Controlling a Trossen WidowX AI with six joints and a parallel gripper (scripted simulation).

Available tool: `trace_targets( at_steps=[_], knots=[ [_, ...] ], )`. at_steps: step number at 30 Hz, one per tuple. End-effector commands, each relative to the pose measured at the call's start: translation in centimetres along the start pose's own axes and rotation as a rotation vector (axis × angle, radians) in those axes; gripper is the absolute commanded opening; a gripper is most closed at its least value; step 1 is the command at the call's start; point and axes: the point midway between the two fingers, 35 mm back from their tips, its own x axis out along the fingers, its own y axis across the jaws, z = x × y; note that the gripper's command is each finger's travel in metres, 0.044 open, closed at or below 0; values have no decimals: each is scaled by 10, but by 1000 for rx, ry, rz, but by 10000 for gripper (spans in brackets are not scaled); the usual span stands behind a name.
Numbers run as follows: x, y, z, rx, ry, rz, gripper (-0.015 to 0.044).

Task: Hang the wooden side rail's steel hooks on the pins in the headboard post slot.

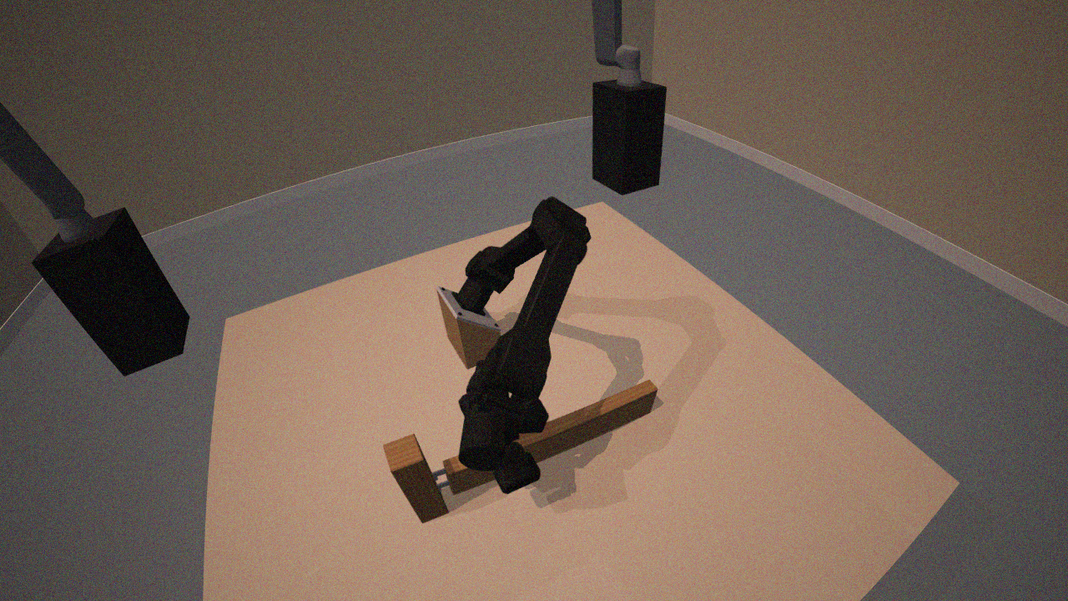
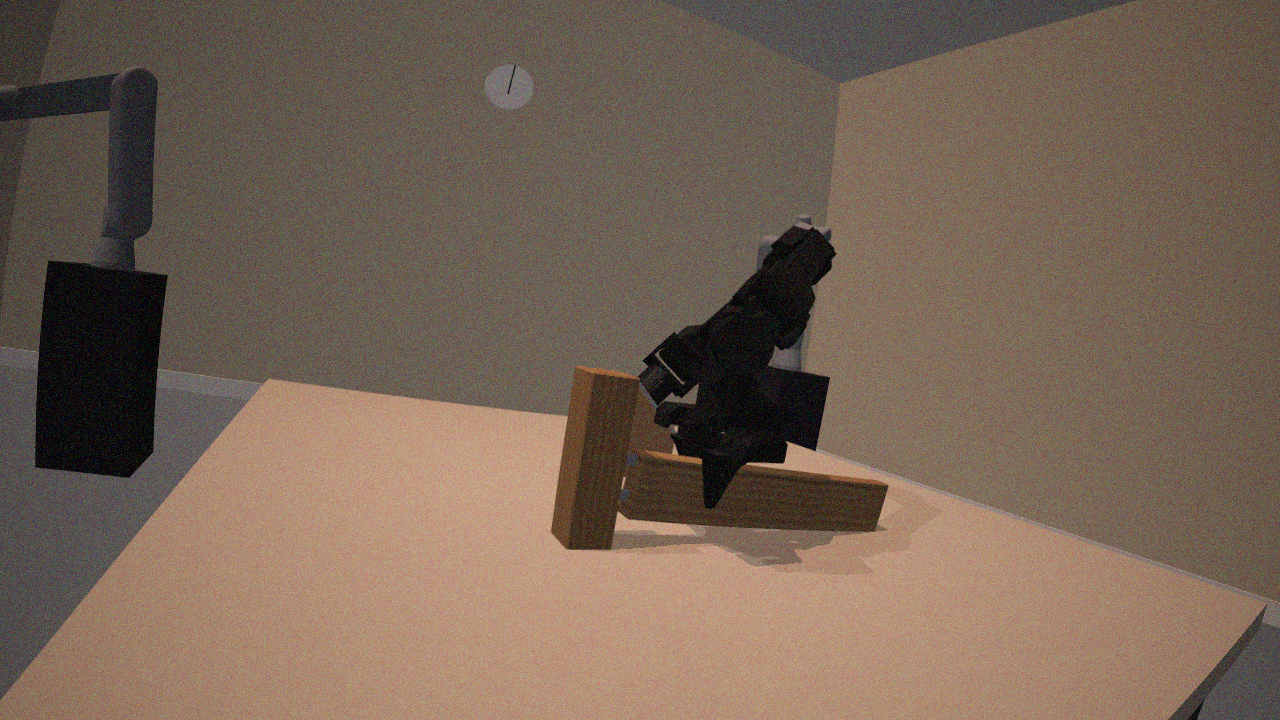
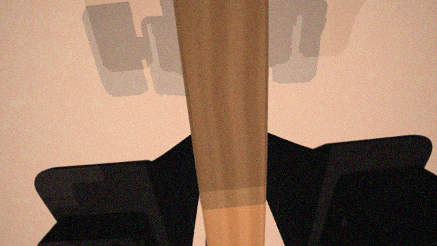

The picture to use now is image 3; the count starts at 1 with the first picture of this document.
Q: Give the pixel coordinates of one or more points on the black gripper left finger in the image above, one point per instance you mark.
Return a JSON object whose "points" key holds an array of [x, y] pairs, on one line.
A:
{"points": [[165, 189]]}

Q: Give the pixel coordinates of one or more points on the brown wooden plank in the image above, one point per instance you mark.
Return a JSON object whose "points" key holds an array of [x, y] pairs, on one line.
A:
{"points": [[224, 59]]}

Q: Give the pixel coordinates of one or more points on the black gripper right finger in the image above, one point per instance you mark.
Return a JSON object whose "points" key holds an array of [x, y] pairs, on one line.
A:
{"points": [[300, 181]]}

